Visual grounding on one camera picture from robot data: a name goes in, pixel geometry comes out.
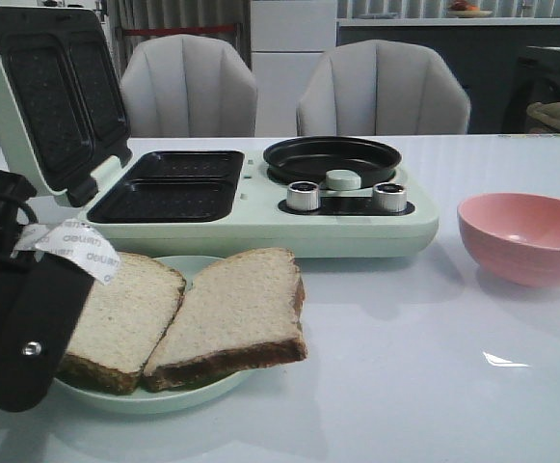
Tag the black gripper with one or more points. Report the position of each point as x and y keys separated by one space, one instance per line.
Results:
x=44 y=286

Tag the bread slice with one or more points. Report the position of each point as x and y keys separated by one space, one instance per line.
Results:
x=242 y=312
x=120 y=325

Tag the mint green hinged lid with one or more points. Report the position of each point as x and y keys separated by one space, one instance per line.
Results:
x=62 y=118

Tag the pink plastic bowl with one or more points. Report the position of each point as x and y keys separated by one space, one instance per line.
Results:
x=515 y=236

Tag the mint green breakfast maker base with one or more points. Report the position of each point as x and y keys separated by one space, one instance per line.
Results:
x=213 y=197

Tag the mint green plate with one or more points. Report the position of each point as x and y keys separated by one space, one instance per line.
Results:
x=144 y=401

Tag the left grey upholstered chair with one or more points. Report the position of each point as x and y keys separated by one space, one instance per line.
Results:
x=187 y=86

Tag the grey upholstered chair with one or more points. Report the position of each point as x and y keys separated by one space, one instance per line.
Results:
x=187 y=86
x=376 y=87

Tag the red barrier belt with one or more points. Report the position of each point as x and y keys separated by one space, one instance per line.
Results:
x=178 y=32

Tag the grey pleated curtain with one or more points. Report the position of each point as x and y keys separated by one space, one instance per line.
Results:
x=147 y=15

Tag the left silver control knob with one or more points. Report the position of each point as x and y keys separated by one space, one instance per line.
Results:
x=303 y=196

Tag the silver control knob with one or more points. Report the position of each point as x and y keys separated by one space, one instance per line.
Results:
x=389 y=197
x=303 y=196

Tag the black round frying pan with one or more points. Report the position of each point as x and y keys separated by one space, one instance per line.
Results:
x=309 y=158

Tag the white refrigerator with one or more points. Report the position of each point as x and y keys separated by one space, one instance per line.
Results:
x=287 y=39

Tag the right silver control knob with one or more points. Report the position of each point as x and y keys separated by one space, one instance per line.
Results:
x=389 y=197

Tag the right grey upholstered chair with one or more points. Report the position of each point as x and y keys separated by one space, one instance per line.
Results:
x=376 y=87

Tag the fruit plate on counter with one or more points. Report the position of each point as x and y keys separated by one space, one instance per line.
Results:
x=465 y=9

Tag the dark kitchen counter cabinet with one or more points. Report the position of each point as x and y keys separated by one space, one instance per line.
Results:
x=504 y=64

